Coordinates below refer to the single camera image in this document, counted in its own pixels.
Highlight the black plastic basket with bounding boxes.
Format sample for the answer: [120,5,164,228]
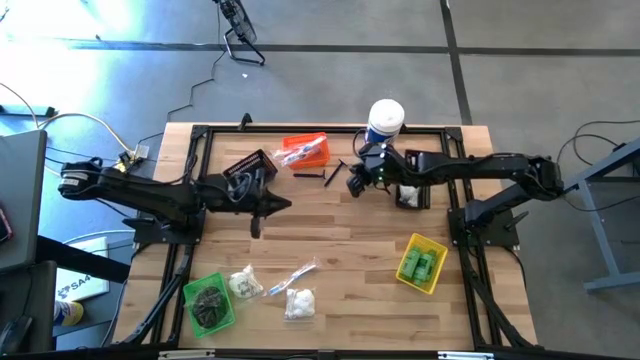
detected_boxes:
[222,148,279,197]
[394,149,432,210]

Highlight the black aluminium table frame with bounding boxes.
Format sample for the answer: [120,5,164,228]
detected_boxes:
[115,122,539,351]

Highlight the white blue wipes canister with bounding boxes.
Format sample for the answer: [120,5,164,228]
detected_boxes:
[365,98,406,146]

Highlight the orange plastic basket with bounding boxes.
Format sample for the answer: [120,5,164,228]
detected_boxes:
[282,131,331,169]

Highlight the yellow plastic basket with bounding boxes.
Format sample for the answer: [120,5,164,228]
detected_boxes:
[395,232,450,296]

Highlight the red black phone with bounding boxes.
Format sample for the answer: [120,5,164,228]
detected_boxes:
[0,207,14,244]

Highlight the yellow white container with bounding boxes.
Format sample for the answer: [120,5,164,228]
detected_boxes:
[53,299,85,327]

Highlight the white printed box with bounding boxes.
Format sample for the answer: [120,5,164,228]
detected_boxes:
[53,237,110,303]

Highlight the green plastic basket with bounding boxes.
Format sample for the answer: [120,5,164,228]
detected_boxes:
[182,269,237,339]

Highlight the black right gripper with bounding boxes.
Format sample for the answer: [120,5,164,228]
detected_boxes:
[347,143,419,198]

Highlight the black floor cable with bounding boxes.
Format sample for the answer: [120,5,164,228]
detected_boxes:
[552,118,640,216]

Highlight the blue steel table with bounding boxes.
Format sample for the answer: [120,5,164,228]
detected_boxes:
[552,138,640,294]

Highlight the black floor fan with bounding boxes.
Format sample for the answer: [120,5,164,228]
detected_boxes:
[212,0,267,68]

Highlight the white floor cable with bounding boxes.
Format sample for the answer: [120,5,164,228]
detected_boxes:
[0,82,136,156]

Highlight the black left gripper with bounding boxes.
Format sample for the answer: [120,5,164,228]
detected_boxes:
[222,168,293,240]

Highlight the yellow white power strip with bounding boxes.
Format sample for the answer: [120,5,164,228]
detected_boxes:
[115,144,150,174]

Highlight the black desk foot bar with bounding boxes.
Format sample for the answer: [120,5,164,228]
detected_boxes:
[0,104,57,119]

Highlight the grey desk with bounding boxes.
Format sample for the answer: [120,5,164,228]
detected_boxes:
[0,128,48,274]

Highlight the black desk support beam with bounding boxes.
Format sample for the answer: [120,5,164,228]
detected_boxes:
[34,234,132,285]

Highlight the silver frame bracket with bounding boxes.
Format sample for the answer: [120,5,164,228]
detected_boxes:
[437,351,495,360]
[158,349,216,360]

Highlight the bagged white cotton balls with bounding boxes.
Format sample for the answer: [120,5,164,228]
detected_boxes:
[398,184,421,207]
[283,286,317,321]

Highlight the black fan power cable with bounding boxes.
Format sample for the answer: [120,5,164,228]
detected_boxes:
[134,4,226,151]

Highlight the bagged cotton swabs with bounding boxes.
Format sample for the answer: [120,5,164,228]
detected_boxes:
[227,264,265,301]

